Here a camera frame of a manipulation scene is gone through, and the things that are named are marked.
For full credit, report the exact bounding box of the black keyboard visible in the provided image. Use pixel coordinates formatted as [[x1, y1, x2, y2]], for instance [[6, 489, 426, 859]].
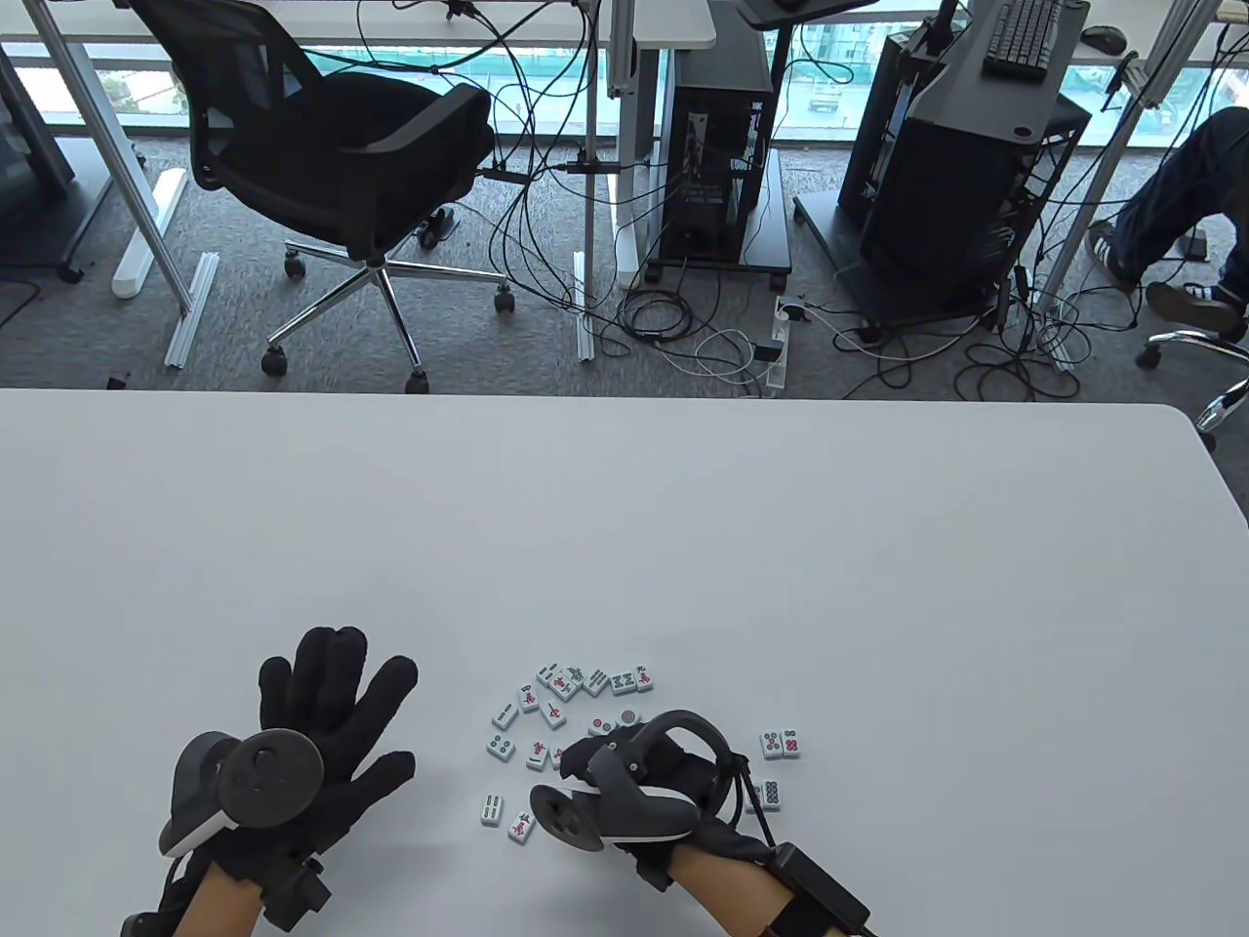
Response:
[[982, 0, 1067, 79]]

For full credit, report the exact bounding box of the tangle of black cables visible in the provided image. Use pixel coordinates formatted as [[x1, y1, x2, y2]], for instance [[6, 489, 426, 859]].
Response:
[[829, 224, 1143, 403], [356, 0, 782, 396]]

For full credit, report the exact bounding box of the pile of mahjong tiles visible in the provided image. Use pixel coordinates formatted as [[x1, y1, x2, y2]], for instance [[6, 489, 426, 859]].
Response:
[[478, 661, 657, 846]]

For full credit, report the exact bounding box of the black mesh office chair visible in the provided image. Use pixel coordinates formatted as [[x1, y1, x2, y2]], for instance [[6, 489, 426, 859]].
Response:
[[1135, 327, 1249, 452], [127, 0, 516, 394]]

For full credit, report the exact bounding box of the black monitor stand with tray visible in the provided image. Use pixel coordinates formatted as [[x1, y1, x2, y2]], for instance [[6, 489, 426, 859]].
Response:
[[673, 0, 879, 94], [912, 0, 1092, 147]]

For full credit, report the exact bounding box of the person's right forearm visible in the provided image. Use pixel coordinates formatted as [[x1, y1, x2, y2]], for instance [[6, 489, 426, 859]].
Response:
[[671, 845, 796, 937]]

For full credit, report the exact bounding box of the black computer tower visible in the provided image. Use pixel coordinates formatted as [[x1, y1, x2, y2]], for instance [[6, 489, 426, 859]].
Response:
[[660, 84, 772, 263], [839, 29, 1092, 323]]

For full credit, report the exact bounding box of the black wheeled computer cart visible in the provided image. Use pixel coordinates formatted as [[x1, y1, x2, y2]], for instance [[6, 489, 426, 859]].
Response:
[[792, 190, 1037, 345], [641, 146, 793, 291]]

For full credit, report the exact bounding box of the white standing desk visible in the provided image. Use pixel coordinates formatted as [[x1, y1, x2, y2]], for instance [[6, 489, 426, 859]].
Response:
[[0, 0, 718, 299]]

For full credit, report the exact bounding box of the person's right hand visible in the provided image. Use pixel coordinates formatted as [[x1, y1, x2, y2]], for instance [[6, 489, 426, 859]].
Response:
[[556, 727, 777, 875]]

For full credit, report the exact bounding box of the dark grey equipment cart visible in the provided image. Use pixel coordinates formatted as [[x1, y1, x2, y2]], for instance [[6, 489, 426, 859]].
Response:
[[0, 44, 118, 286]]

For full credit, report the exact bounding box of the person's left hand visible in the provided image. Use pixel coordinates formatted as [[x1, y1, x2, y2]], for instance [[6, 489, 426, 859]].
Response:
[[203, 627, 420, 887]]

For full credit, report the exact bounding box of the white power strip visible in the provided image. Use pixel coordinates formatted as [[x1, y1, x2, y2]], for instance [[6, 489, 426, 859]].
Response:
[[766, 296, 796, 393]]

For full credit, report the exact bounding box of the grey hand tracking controller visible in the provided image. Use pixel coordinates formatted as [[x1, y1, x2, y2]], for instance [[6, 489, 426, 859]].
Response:
[[529, 710, 745, 853], [158, 729, 326, 860]]

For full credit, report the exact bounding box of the black white striped sneaker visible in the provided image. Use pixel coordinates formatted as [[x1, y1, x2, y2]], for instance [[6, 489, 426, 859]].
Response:
[[1086, 220, 1145, 292], [1146, 281, 1248, 335]]

